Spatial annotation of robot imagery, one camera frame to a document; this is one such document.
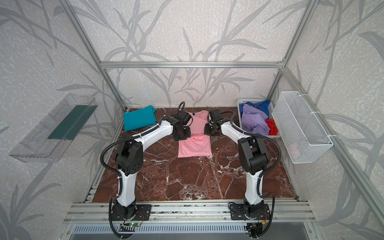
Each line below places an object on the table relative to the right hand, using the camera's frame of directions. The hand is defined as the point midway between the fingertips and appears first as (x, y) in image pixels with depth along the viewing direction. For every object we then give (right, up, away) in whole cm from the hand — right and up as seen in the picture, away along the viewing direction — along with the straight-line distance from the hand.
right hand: (206, 127), depth 99 cm
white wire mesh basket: (+39, -3, -38) cm, 54 cm away
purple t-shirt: (+29, +4, -8) cm, 30 cm away
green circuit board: (-35, -45, -28) cm, 64 cm away
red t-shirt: (+44, -1, -3) cm, 44 cm away
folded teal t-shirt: (-52, +6, +15) cm, 54 cm away
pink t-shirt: (-5, -12, -1) cm, 13 cm away
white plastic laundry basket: (+27, +20, +16) cm, 37 cm away
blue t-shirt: (+44, +16, +13) cm, 48 cm away
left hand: (-11, -3, -5) cm, 12 cm away
